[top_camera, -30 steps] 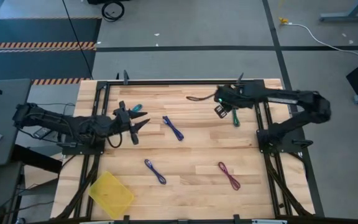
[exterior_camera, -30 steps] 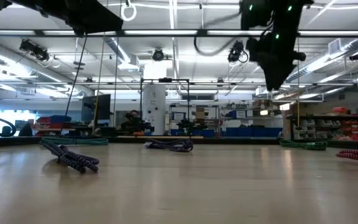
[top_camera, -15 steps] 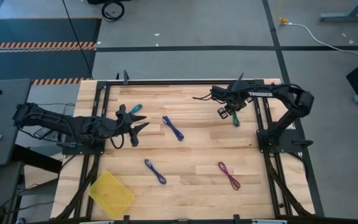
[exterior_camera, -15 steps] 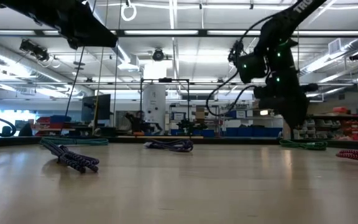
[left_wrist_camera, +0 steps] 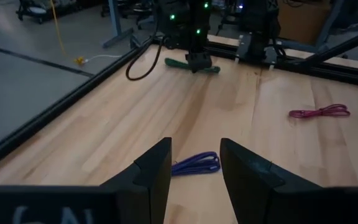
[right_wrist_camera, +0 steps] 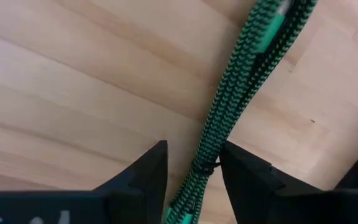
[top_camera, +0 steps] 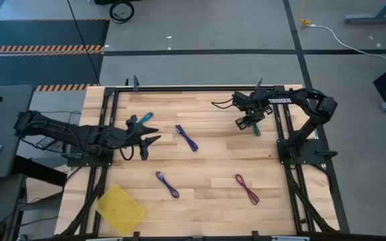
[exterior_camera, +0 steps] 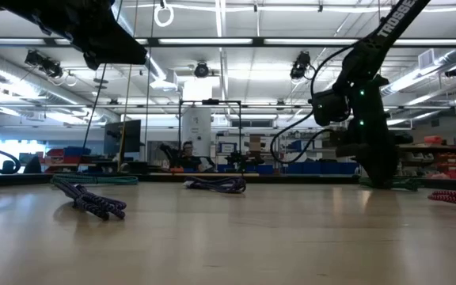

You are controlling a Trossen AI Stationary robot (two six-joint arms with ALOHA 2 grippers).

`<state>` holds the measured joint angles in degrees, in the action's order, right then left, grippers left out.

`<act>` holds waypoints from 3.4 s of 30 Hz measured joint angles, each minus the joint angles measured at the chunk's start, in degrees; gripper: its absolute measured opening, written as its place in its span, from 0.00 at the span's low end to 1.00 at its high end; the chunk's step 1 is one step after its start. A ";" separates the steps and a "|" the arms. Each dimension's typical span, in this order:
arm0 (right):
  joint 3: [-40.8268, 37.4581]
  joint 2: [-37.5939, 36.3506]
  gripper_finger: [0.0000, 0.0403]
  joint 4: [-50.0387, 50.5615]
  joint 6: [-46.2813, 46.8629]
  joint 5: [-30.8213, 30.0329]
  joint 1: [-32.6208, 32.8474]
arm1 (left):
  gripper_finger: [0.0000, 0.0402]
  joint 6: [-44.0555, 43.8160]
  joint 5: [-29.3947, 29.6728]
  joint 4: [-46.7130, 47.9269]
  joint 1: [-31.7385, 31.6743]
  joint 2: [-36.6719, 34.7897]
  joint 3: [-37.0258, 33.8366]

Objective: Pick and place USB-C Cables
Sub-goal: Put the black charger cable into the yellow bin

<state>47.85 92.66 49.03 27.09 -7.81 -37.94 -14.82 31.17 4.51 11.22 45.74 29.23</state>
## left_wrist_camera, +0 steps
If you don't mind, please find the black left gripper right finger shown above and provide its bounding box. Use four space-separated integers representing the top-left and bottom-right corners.
219 138 323 224

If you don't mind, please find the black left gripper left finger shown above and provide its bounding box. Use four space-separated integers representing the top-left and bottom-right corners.
99 137 173 224

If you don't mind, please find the green braided USB-C cable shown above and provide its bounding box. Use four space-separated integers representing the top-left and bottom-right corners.
164 57 221 75

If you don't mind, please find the purple braided USB-C cable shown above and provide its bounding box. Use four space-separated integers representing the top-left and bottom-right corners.
171 151 222 177

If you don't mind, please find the pink braided USB-C cable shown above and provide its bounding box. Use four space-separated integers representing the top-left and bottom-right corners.
288 103 351 119

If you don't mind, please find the grey desk leg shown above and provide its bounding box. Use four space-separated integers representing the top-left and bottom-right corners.
102 0 134 49

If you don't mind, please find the brown cardboard box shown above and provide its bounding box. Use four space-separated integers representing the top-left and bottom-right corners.
277 0 332 45

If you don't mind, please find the blue-grey desk leg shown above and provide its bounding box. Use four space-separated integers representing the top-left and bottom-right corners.
314 0 345 51

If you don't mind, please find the black office chair base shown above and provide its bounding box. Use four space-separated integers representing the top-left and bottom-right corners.
15 0 48 24

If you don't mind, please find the black right arm cable loop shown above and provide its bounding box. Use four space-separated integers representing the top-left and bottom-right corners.
125 34 168 82

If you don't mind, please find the white power cable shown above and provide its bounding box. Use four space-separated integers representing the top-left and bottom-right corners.
84 54 122 63

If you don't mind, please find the black aluminium table frame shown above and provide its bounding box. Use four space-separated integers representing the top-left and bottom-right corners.
0 26 358 175

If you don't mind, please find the yellow extension cable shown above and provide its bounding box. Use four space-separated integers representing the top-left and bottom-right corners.
48 0 86 65

